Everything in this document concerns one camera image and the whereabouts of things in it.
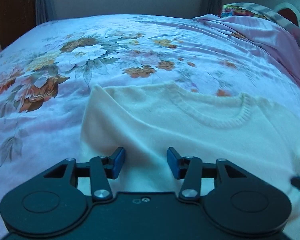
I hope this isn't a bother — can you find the floral pink bed sheet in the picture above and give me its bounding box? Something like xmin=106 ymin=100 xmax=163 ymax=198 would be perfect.
xmin=0 ymin=15 xmax=300 ymax=239

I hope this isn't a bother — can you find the red white headboard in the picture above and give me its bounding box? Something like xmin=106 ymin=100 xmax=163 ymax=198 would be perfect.
xmin=274 ymin=2 xmax=300 ymax=28

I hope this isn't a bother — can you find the left teal curtain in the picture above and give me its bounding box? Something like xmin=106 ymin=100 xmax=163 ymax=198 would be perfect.
xmin=35 ymin=0 xmax=56 ymax=25

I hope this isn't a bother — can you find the pink blanket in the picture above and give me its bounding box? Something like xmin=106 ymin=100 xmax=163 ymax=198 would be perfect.
xmin=193 ymin=14 xmax=300 ymax=88

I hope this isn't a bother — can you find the striped floral pillow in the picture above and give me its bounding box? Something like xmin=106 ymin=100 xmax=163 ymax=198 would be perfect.
xmin=219 ymin=2 xmax=300 ymax=47

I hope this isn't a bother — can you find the dark wooden door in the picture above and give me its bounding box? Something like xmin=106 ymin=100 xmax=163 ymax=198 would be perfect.
xmin=0 ymin=0 xmax=36 ymax=49

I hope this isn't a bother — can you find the cream knit sweater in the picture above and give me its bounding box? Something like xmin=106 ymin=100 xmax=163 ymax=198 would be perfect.
xmin=79 ymin=82 xmax=300 ymax=239

